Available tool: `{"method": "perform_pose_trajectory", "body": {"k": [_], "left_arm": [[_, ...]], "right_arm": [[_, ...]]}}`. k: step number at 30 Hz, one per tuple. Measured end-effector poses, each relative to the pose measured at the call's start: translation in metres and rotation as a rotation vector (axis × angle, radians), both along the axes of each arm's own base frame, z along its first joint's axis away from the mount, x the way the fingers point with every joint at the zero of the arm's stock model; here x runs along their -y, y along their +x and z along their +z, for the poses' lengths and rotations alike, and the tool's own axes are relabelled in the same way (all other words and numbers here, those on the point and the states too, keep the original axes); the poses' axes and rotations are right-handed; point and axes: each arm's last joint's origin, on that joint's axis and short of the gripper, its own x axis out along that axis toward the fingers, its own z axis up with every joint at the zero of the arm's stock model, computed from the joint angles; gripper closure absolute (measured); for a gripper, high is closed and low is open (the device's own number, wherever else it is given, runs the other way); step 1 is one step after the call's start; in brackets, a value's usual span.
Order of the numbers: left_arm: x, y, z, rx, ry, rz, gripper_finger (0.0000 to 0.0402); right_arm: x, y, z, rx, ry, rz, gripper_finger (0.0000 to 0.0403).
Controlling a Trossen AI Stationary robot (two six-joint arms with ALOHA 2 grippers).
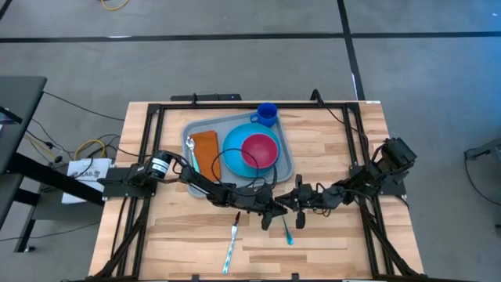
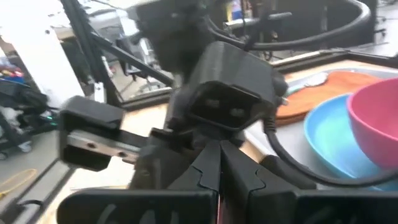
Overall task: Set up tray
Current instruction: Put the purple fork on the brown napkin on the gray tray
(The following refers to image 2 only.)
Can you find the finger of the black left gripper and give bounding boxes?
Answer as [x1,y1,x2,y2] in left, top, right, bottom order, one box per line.
[129,136,194,190]

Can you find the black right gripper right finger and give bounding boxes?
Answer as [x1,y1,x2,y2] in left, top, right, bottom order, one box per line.
[220,139,300,224]

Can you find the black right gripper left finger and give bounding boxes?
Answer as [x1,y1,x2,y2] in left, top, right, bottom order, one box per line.
[167,139,221,192]

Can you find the blue plate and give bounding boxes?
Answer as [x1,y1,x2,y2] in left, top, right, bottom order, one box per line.
[303,93,398,192]

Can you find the spoon with teal handle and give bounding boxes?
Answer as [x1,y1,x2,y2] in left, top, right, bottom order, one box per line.
[285,72,330,96]

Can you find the pink bowl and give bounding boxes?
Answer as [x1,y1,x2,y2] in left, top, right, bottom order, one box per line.
[346,77,398,170]

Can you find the grey plastic tray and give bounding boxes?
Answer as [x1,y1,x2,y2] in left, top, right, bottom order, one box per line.
[244,66,398,191]

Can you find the black equipment cart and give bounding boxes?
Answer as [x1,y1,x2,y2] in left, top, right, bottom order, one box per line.
[0,55,60,158]

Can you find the black left wrist camera cable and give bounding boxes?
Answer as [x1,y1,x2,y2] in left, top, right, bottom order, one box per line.
[263,117,398,188]

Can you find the black table frame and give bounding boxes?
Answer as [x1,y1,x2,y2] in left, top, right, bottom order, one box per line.
[60,0,398,111]

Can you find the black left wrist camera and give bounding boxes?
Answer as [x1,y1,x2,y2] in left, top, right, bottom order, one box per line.
[185,40,280,132]

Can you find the yellow floor cable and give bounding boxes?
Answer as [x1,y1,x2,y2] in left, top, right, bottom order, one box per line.
[0,167,38,200]

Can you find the black looped cable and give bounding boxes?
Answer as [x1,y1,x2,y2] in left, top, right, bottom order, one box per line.
[213,0,373,52]

